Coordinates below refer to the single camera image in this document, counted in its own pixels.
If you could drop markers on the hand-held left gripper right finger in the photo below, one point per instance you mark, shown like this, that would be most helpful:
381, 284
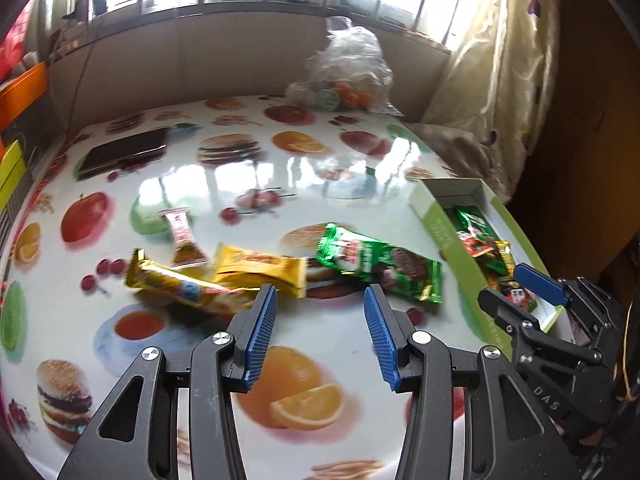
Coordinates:
380, 340

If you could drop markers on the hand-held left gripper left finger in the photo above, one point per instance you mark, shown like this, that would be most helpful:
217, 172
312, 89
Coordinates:
260, 335

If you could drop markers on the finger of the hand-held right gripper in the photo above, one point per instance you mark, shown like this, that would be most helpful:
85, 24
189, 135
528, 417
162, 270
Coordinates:
540, 282
505, 310

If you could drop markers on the black red snack packet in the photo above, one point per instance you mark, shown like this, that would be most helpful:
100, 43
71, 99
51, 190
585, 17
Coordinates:
517, 296

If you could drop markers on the long yellow snack bar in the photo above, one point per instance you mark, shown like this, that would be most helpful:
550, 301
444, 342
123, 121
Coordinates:
175, 282
504, 257

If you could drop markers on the yellow snack packet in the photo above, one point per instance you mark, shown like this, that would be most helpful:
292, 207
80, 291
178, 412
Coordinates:
255, 265

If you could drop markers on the green chocolate cookie packet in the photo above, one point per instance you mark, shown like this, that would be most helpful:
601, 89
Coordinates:
380, 262

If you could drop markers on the shiny green snack packet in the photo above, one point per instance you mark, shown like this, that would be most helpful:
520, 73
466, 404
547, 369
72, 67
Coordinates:
472, 221

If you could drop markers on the brown gold snack packet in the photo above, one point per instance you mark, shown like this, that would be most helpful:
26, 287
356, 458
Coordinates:
187, 255

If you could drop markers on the green cardboard box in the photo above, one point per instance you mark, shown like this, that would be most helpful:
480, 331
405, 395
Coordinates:
437, 225

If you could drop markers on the white red candy packet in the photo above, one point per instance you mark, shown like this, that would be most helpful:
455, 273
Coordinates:
176, 225

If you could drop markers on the fruit print tablecloth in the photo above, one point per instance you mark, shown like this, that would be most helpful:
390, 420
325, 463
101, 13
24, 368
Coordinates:
200, 200

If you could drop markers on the wooden cabinet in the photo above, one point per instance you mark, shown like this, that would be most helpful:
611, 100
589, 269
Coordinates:
595, 110

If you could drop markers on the cream patterned curtain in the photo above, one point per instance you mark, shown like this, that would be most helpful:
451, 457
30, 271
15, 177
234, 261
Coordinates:
490, 85

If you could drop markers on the black phone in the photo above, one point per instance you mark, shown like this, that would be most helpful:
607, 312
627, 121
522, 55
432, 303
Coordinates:
122, 152

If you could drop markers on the clear plastic bag with oranges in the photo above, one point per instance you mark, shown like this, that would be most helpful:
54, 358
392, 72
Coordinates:
350, 55

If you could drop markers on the yellow-green box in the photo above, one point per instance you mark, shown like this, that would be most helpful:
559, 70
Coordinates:
11, 175

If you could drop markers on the orange box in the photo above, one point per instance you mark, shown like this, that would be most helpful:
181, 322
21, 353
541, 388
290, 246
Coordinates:
22, 95

